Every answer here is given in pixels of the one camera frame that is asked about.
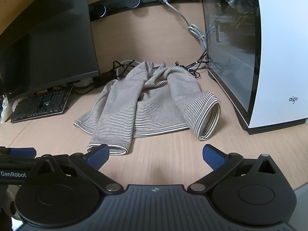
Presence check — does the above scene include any striped grey white garment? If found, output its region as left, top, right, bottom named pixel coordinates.
left=74, top=61, right=221, bottom=155

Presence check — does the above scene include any black mechanical keyboard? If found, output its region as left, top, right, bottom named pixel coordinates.
left=10, top=86, right=73, bottom=123

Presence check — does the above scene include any black power adapter brick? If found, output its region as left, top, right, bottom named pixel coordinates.
left=92, top=70, right=117, bottom=88

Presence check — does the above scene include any black computer monitor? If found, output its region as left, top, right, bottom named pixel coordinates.
left=1, top=0, right=99, bottom=101

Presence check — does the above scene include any white glass computer case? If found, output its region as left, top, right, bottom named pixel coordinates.
left=202, top=0, right=307, bottom=135

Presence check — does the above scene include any grey power cable with plug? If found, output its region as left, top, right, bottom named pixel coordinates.
left=158, top=0, right=208, bottom=53

